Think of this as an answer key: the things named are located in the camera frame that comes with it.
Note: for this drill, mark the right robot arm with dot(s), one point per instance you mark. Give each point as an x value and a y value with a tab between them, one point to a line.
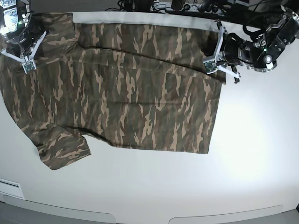
19	27

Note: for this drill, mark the camouflage T-shirt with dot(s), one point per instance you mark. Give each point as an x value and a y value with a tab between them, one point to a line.
130	85

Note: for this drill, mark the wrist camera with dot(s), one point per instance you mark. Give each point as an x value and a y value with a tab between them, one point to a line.
210	66
29	66

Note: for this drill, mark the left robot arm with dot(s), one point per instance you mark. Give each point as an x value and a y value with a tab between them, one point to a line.
266	45

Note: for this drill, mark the white label plate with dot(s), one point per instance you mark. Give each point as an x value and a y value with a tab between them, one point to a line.
10	188

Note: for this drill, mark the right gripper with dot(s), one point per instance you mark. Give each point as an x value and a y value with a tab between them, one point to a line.
25	45

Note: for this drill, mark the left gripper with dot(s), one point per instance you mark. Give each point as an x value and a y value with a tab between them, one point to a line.
230	48

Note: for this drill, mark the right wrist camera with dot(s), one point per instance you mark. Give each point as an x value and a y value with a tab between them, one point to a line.
29	66

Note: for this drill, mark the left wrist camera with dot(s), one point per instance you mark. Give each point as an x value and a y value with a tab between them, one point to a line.
210	66

